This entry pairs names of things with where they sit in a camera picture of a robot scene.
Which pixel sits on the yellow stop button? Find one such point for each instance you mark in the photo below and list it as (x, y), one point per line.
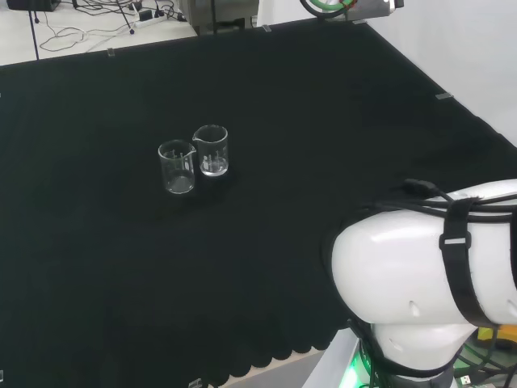
(503, 333)

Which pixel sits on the grey cabinet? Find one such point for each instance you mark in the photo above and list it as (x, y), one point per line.
(226, 10)

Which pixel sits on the black tripod leg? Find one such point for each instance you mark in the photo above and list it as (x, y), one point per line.
(34, 28)
(126, 18)

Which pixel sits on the clear glass beaker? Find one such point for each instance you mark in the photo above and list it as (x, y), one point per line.
(176, 167)
(211, 151)

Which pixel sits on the black equipment case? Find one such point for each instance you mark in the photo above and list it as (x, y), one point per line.
(34, 5)

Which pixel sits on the black bench cloth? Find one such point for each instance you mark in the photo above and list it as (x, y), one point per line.
(121, 262)

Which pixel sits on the white power strip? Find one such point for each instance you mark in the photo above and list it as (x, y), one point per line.
(147, 21)

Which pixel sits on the silver usb plug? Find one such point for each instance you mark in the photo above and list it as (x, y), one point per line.
(466, 380)

